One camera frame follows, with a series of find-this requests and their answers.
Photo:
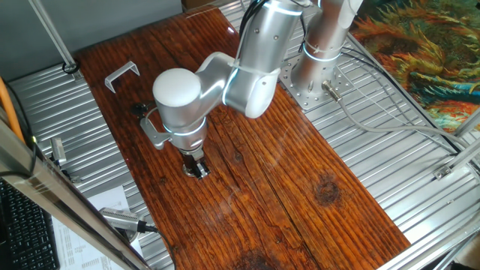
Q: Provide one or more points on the wood grain table mat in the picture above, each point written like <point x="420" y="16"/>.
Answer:
<point x="243" y="195"/>

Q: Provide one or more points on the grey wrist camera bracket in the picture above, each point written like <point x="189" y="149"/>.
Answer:
<point x="153" y="135"/>

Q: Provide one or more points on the colourful painted cloth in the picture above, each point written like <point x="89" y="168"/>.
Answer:
<point x="423" y="48"/>

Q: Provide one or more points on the metal beam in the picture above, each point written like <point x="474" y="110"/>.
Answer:
<point x="56" y="198"/>

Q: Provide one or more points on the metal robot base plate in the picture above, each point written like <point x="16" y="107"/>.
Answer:
<point x="311" y="97"/>

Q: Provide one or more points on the white mesh bent rack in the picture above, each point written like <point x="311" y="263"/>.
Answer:
<point x="120" y="73"/>

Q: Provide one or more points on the orange pipe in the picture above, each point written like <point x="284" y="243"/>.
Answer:
<point x="9" y="108"/>

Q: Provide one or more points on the black keyboard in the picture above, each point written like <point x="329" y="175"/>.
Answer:
<point x="26" y="232"/>

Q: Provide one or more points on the small round steel plate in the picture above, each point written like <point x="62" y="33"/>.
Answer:
<point x="188" y="172"/>

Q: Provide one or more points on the aluminium frame post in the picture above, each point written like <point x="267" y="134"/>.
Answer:
<point x="52" y="35"/>

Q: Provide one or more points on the printed paper sheet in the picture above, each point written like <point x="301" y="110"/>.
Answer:
<point x="108" y="198"/>

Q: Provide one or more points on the aluminium frame strut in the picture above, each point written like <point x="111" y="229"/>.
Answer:
<point x="468" y="123"/>
<point x="459" y="159"/>

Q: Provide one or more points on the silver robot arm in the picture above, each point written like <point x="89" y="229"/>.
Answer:
<point x="262" y="71"/>

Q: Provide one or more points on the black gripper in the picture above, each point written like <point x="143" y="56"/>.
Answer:
<point x="191" y="157"/>

